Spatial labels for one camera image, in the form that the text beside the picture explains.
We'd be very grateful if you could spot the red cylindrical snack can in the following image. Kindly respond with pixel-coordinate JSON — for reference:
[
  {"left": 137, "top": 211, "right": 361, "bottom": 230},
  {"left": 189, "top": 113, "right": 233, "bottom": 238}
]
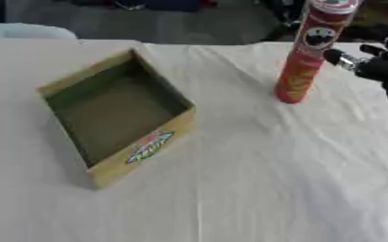
[{"left": 272, "top": 0, "right": 365, "bottom": 105}]

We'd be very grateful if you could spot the tan cardboard box green inside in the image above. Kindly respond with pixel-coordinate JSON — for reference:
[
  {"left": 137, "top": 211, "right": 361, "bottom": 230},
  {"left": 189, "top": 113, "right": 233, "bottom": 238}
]
[{"left": 35, "top": 47, "right": 198, "bottom": 190}]

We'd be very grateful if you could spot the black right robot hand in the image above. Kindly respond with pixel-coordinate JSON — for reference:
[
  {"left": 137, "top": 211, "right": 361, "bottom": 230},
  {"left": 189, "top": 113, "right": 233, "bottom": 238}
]
[{"left": 321, "top": 28, "right": 388, "bottom": 110}]

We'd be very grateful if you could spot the pale blue object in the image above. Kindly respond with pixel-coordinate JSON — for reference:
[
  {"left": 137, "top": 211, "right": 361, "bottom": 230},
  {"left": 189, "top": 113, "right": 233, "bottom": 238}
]
[{"left": 0, "top": 18, "right": 79, "bottom": 40}]

